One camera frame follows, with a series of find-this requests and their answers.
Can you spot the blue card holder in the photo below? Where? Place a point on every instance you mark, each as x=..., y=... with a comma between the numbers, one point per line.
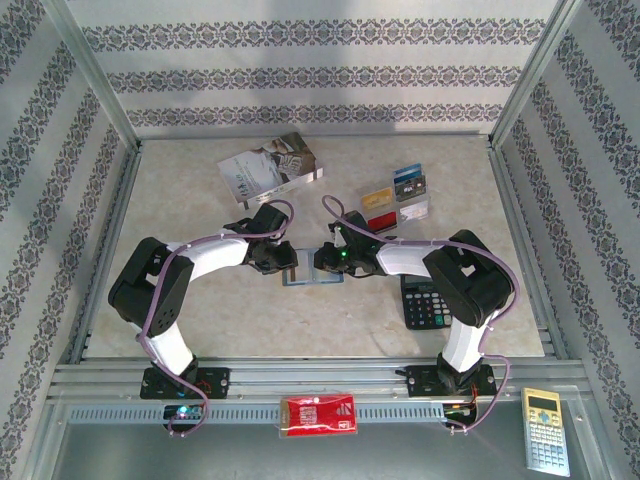
x=305, y=265

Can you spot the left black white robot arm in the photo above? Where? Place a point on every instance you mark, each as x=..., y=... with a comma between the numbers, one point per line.
x=145, y=290

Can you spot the right controller board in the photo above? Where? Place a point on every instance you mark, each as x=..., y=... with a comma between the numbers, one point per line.
x=457, y=411

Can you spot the red card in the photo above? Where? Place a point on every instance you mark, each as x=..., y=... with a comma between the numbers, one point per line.
x=382, y=221

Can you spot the black desk calculator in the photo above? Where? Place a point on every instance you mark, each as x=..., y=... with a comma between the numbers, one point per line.
x=422, y=310

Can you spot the aluminium side rail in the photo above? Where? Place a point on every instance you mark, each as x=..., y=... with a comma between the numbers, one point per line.
x=120, y=200
x=510, y=200

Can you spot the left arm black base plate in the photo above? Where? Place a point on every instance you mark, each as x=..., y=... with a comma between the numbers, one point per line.
x=217, y=382

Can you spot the clear acrylic card organizer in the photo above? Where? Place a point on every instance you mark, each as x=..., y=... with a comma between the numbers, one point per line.
x=415, y=207

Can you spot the left controller board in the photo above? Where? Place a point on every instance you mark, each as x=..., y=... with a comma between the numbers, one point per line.
x=182, y=411

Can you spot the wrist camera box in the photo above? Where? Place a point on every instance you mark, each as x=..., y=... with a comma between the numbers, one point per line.
x=269, y=219
x=357, y=222

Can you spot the white card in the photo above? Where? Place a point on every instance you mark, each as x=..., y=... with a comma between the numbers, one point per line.
x=415, y=212

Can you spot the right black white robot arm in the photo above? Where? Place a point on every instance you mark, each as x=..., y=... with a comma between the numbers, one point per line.
x=465, y=280

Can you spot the paperback book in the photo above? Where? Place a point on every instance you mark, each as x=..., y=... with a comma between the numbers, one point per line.
x=265, y=167

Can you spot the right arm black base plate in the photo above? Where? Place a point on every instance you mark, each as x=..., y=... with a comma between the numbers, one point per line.
x=422, y=380

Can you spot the gold bank card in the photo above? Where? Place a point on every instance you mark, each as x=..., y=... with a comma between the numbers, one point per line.
x=378, y=199

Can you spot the dark printed card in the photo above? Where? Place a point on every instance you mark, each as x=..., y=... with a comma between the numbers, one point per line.
x=411, y=187

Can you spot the aluminium frame post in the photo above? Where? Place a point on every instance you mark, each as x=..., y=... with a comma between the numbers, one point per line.
x=96, y=75
x=532, y=75

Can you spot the light blue card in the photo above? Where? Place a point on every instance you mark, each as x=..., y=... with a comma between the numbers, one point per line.
x=407, y=169

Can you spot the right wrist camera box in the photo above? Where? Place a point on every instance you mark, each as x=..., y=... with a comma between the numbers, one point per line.
x=357, y=222

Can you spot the aluminium front rail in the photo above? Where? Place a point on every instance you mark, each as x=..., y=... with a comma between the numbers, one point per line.
x=320, y=372

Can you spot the gold scientific calculator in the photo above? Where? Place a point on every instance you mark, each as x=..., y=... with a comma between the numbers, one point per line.
x=545, y=430

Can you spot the red plastic pouch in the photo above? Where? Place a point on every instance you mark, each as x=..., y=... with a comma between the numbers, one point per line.
x=320, y=415

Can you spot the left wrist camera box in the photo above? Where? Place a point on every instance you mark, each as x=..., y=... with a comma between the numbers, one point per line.
x=269, y=219

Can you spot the controller board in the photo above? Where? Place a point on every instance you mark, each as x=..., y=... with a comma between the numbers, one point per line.
x=457, y=411
x=182, y=411

